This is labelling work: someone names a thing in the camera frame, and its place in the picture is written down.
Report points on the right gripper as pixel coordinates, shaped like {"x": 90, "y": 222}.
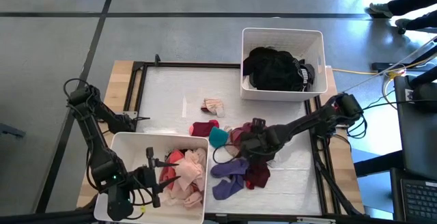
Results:
{"x": 261, "y": 142}

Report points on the cream red-striped cloth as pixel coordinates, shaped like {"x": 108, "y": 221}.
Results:
{"x": 213, "y": 106}

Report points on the black rig frame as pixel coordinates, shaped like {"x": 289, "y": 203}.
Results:
{"x": 41, "y": 219}

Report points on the white table mat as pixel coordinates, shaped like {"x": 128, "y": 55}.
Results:
{"x": 170, "y": 91}

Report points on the black clamp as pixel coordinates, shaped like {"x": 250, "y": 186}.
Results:
{"x": 157, "y": 60}

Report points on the white woven-texture plastic basket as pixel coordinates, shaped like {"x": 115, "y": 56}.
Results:
{"x": 136, "y": 145}
{"x": 280, "y": 38}

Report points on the black metal table frame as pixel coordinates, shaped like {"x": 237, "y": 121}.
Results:
{"x": 191, "y": 65}

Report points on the pale pink garment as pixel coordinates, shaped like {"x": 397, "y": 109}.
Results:
{"x": 191, "y": 169}

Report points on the mauve garment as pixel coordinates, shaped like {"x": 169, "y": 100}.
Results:
{"x": 239, "y": 133}

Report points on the person's shoe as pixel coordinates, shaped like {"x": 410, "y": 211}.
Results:
{"x": 403, "y": 24}
{"x": 380, "y": 9}

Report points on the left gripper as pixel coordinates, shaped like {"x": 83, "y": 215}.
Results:
{"x": 148, "y": 178}

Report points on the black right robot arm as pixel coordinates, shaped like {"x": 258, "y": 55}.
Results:
{"x": 307, "y": 123}

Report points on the black Puma waistband shorts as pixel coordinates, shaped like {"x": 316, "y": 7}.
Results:
{"x": 305, "y": 75}

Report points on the black laptop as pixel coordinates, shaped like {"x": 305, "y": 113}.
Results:
{"x": 420, "y": 200}

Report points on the black desk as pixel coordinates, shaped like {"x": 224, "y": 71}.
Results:
{"x": 420, "y": 142}

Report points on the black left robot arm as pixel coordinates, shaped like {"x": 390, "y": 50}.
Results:
{"x": 99, "y": 155}

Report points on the large black garment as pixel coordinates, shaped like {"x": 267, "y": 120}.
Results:
{"x": 273, "y": 70}

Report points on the black floor stand foot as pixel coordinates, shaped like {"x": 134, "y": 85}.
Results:
{"x": 12, "y": 130}

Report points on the teal sock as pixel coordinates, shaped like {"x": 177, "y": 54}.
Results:
{"x": 218, "y": 138}

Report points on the person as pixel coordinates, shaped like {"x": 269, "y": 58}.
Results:
{"x": 413, "y": 0}

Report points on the salmon pink garment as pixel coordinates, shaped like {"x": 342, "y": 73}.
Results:
{"x": 170, "y": 169}

